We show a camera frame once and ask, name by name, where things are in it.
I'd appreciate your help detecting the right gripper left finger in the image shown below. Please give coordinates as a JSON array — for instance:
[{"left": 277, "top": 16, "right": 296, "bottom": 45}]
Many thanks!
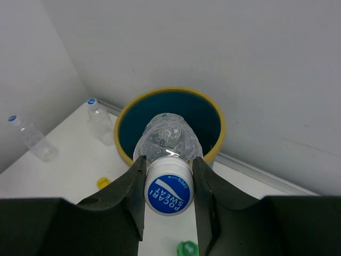
[{"left": 1, "top": 156, "right": 147, "bottom": 255}]

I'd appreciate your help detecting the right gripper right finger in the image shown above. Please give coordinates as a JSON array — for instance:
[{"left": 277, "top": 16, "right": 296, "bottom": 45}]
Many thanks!
[{"left": 193, "top": 157, "right": 340, "bottom": 255}]

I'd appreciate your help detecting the clear bottle blue cap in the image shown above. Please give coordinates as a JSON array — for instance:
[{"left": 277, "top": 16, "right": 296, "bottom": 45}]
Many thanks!
[{"left": 133, "top": 113, "right": 203, "bottom": 216}]

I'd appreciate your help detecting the blue bin yellow rim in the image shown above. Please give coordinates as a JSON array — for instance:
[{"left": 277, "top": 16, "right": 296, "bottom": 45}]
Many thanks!
[{"left": 113, "top": 87, "right": 226, "bottom": 166}]

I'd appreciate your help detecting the small bottle yellow cap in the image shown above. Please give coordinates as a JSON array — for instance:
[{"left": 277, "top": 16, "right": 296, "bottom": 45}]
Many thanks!
[{"left": 96, "top": 177, "right": 110, "bottom": 190}]

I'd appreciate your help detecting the green plastic bottle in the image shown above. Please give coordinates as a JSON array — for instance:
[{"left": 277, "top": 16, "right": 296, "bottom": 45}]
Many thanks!
[{"left": 176, "top": 241, "right": 199, "bottom": 256}]

